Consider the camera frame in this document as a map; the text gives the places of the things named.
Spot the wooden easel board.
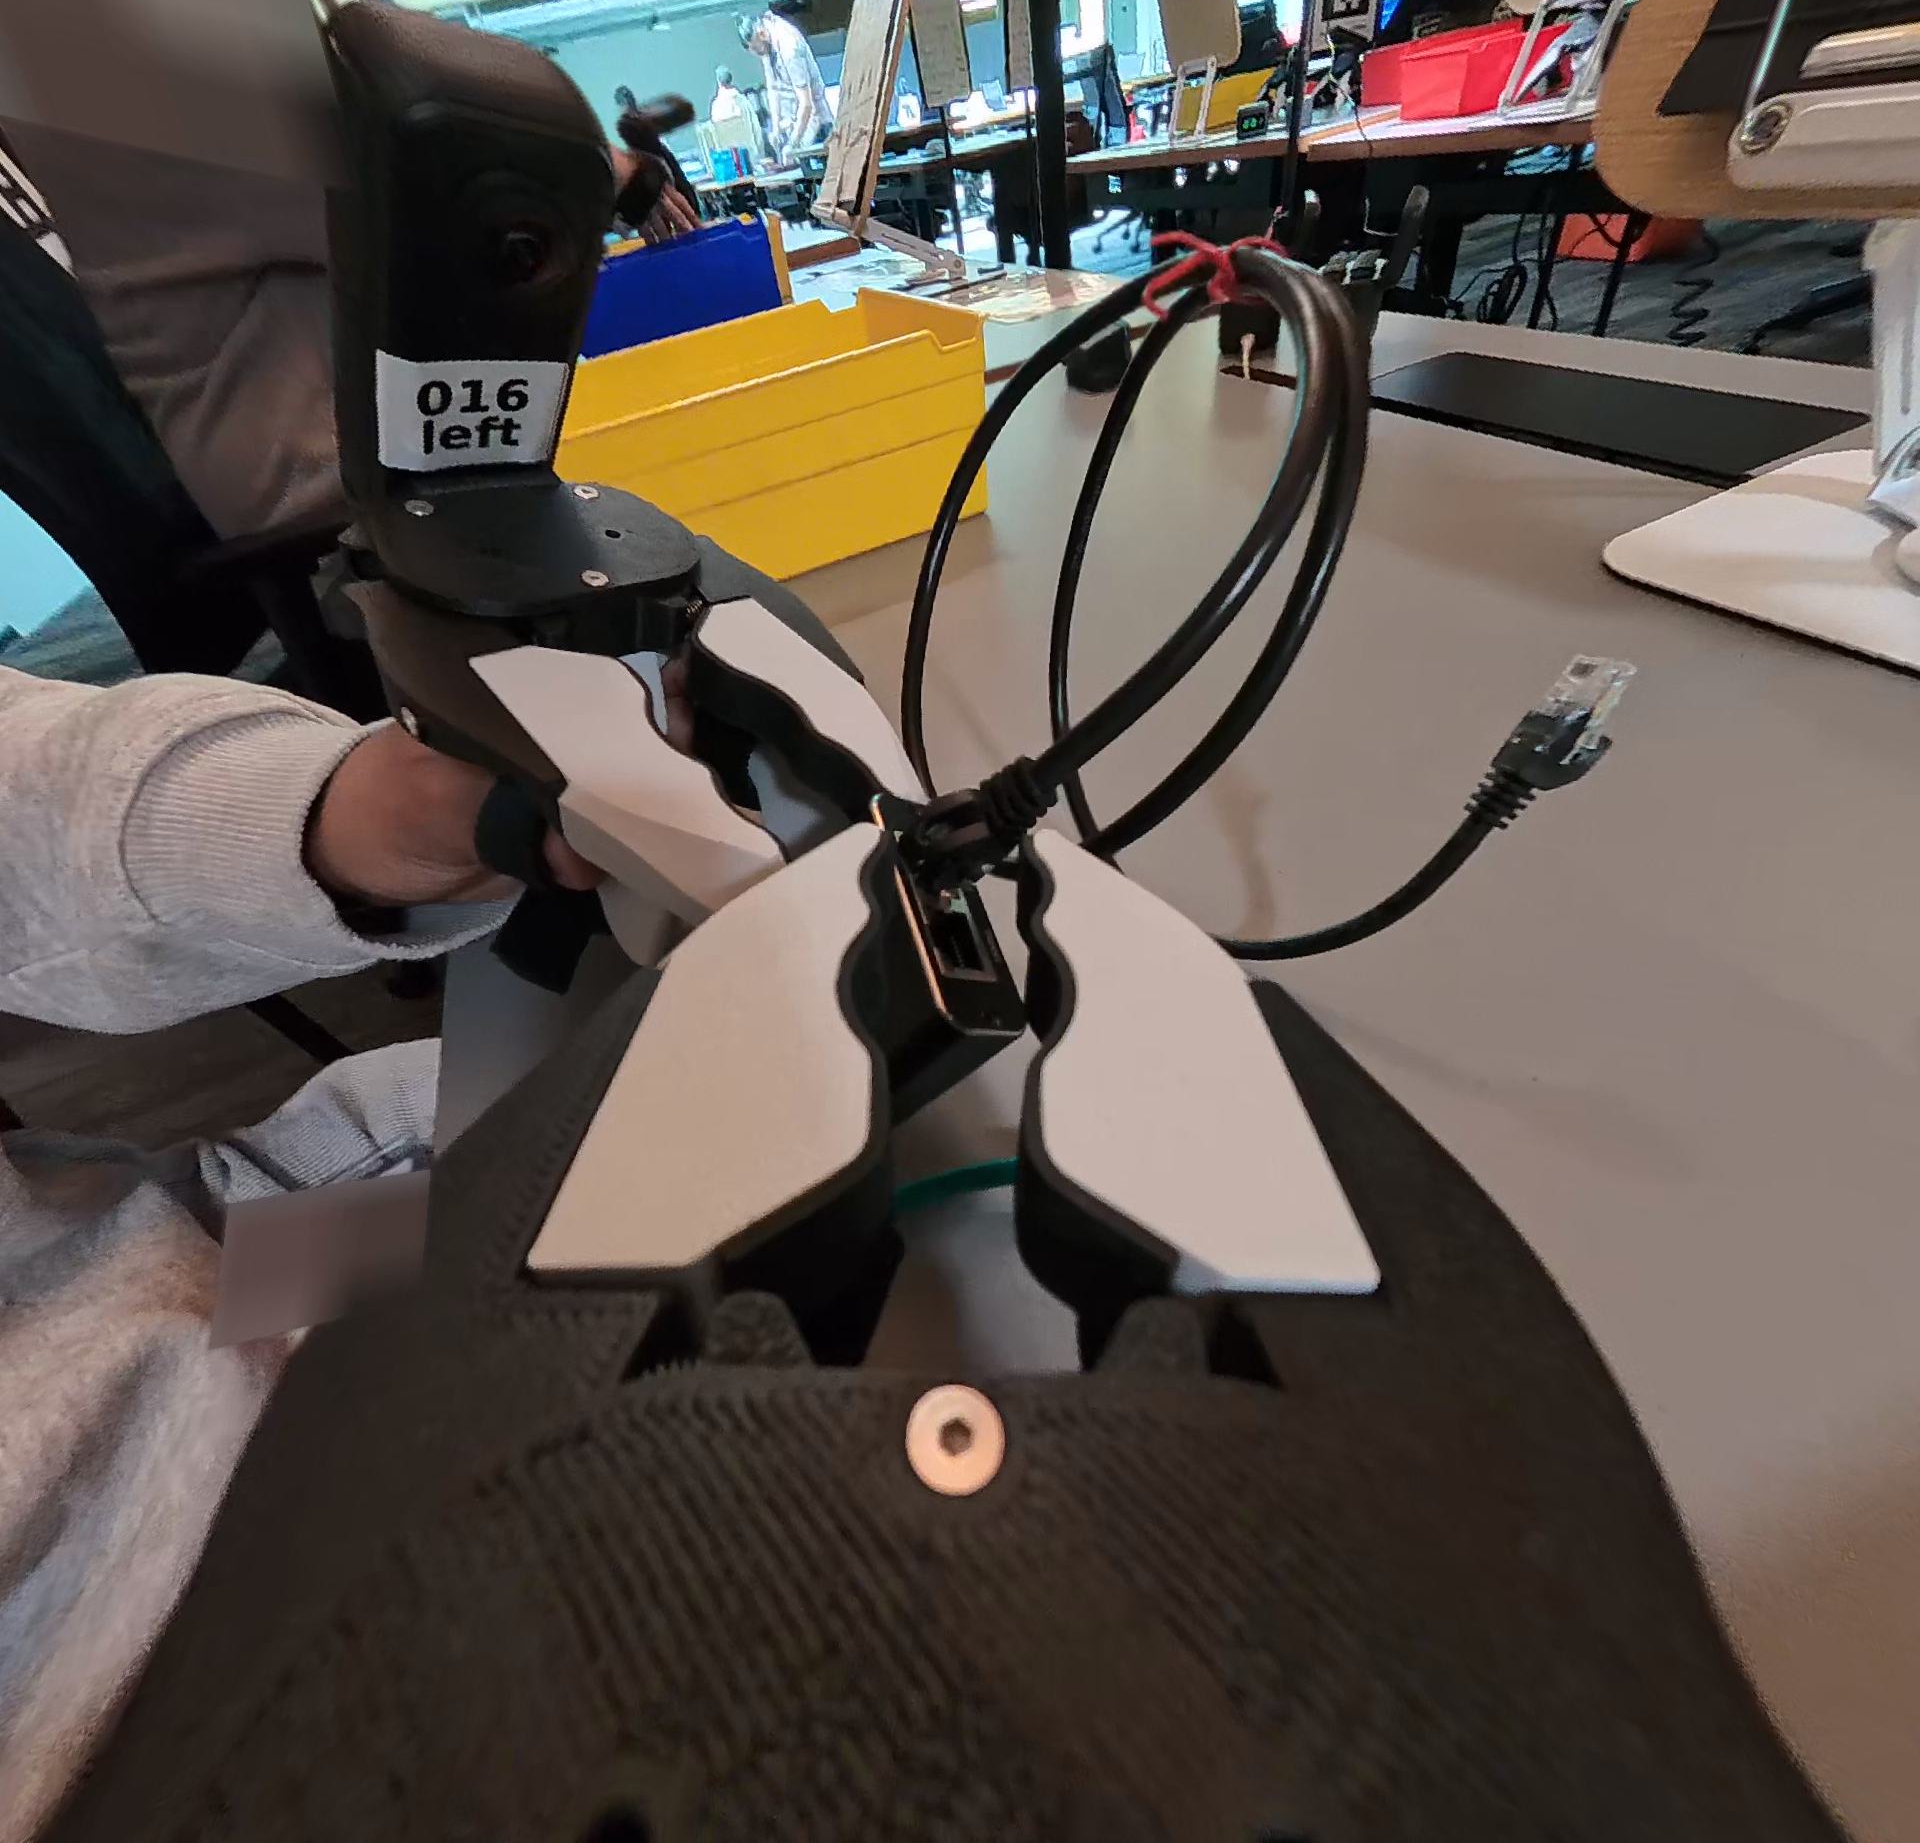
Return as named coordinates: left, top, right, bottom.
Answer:
left=814, top=0, right=969, bottom=285

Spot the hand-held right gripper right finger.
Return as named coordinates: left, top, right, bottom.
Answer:
left=1019, top=830, right=1383, bottom=1297

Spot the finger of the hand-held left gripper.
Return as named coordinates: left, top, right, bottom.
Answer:
left=688, top=613, right=933, bottom=861
left=470, top=648, right=790, bottom=967

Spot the red plastic bin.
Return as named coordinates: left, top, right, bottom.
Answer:
left=1357, top=20, right=1580, bottom=123

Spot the person's left hand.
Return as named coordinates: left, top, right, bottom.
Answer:
left=304, top=718, right=609, bottom=916

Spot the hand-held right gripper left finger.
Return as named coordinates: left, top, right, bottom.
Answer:
left=526, top=822, right=903, bottom=1292

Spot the white metal stand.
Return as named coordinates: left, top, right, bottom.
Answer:
left=1603, top=214, right=1920, bottom=676

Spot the yellow plastic bin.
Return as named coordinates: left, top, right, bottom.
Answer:
left=553, top=288, right=992, bottom=585

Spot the green ethernet cable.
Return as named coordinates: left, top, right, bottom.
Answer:
left=886, top=1155, right=1030, bottom=1217

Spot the person's left forearm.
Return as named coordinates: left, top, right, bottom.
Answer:
left=0, top=665, right=520, bottom=1035

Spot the black ethernet cable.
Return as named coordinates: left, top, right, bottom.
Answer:
left=875, top=244, right=1637, bottom=963

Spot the blue plastic bin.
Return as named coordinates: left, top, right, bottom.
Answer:
left=576, top=210, right=798, bottom=363

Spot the black office chair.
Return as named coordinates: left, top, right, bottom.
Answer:
left=0, top=223, right=354, bottom=711

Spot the black desk panel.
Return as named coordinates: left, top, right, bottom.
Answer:
left=1368, top=353, right=1875, bottom=489

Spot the black ethernet splitter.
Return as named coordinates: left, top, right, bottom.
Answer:
left=871, top=830, right=1030, bottom=1126

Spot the black pole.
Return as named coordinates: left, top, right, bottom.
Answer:
left=1025, top=0, right=1077, bottom=271

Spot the red twist tie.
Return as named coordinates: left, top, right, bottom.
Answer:
left=1146, top=230, right=1294, bottom=317

